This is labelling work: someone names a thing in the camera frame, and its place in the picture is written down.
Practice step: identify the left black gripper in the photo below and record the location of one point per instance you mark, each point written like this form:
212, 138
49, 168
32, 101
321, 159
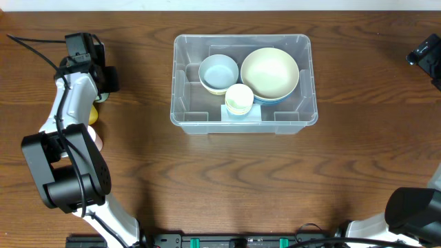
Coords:
114, 84

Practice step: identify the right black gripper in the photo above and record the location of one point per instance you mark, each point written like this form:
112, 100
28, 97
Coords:
433, 65

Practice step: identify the green cup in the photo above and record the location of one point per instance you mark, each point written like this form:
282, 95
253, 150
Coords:
101, 98

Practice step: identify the yellow cup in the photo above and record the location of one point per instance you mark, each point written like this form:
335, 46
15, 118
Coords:
238, 111
93, 115

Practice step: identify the pink cup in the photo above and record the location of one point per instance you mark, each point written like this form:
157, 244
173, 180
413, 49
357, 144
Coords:
95, 137

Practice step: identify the yellow small bowl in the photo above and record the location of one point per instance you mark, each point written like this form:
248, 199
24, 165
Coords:
216, 91

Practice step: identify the light blue small bowl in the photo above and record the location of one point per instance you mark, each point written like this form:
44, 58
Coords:
218, 72

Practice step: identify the cream white cup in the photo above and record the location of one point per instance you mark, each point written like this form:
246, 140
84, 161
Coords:
236, 98

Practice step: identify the dark blue bowl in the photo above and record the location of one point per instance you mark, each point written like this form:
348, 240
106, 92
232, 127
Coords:
267, 103
247, 91

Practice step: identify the beige large bowl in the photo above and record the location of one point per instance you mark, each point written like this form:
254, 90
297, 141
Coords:
271, 73

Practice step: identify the white small bowl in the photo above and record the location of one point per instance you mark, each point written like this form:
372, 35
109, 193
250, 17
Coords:
203, 85

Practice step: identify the blue cup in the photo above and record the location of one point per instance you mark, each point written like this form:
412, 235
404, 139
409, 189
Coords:
237, 117

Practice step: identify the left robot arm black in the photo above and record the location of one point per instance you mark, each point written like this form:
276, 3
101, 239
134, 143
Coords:
65, 161

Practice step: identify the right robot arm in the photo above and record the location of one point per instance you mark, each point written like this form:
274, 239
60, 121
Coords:
412, 214

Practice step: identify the clear plastic storage container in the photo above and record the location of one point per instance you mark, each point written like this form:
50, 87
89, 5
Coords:
197, 111

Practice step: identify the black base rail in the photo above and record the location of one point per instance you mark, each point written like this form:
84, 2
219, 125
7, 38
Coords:
300, 240

